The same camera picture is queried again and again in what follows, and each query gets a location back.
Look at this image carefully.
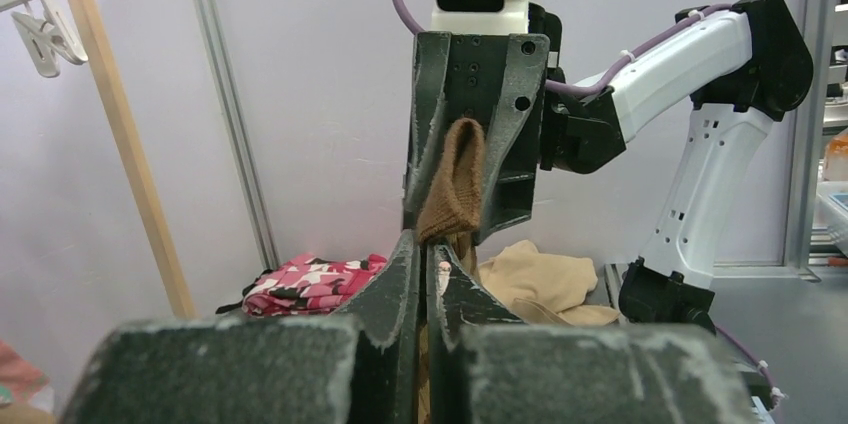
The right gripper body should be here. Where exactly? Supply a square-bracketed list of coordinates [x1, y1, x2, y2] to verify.
[403, 4, 562, 244]

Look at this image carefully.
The pink camouflage bag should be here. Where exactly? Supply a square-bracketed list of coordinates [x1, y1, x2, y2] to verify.
[215, 253, 388, 317]

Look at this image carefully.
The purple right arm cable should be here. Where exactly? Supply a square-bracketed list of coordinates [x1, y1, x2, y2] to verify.
[389, 0, 790, 409]

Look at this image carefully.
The beige cloth on floor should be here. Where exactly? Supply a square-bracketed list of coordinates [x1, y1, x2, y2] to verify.
[474, 240, 620, 327]

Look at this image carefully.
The pink patterned sock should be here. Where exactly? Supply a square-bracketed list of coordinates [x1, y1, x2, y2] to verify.
[1, 341, 56, 416]

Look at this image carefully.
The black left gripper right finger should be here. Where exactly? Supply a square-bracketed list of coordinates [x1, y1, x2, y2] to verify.
[427, 242, 523, 423]

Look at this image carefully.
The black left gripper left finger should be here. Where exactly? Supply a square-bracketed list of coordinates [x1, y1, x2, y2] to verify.
[335, 230, 421, 423]

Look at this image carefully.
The white plastic clip hanger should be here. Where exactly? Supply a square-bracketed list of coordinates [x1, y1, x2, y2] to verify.
[1, 0, 88, 78]

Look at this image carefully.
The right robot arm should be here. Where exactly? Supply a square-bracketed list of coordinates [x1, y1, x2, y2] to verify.
[402, 0, 813, 329]

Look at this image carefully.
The wooden rack frame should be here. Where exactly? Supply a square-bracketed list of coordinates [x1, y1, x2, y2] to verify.
[68, 0, 197, 318]

